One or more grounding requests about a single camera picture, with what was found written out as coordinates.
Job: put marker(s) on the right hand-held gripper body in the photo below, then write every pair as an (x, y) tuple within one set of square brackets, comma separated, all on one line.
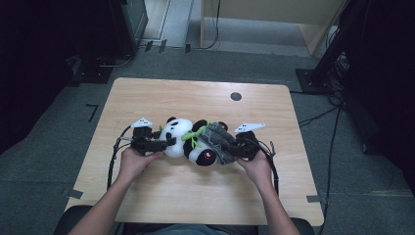
[(249, 145)]

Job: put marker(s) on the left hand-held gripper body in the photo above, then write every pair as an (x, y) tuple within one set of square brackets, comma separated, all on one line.
[(145, 143)]

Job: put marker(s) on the panda plush toy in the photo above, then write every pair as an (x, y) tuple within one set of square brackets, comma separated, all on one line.
[(177, 137)]

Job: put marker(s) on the grey fluffy doll garment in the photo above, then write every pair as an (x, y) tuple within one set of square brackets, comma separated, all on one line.
[(219, 142)]

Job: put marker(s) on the person's left hand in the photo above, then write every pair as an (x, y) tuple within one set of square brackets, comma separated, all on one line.
[(133, 164)]

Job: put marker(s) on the person's right hand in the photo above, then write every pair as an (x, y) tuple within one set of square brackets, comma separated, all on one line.
[(259, 169)]

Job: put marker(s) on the black floor plate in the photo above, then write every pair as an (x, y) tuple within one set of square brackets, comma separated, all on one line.
[(93, 73)]

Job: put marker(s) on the person's clothing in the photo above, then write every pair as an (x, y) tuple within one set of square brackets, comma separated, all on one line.
[(182, 230)]

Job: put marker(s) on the black metal stand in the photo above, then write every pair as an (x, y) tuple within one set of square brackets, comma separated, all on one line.
[(321, 71)]

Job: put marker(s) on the black equipment case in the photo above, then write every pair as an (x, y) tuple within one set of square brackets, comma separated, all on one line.
[(130, 23)]

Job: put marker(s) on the light wooden cabinet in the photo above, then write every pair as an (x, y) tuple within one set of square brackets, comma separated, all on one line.
[(261, 9)]

